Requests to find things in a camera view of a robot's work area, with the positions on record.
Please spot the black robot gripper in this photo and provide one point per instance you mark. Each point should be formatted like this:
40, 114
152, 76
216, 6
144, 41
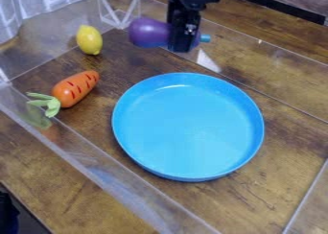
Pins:
184, 22

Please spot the purple toy eggplant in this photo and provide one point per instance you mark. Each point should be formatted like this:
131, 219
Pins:
151, 33

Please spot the blue round tray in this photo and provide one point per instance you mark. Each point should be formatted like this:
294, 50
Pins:
188, 126

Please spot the yellow toy lemon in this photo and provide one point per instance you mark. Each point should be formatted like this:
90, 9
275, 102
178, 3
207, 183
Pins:
90, 40

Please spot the orange toy carrot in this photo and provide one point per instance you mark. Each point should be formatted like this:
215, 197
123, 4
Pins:
66, 93

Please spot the clear acrylic front barrier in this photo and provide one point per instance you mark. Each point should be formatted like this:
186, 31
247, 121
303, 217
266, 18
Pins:
164, 214

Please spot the clear acrylic corner bracket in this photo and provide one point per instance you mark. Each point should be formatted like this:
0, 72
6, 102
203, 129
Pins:
119, 17

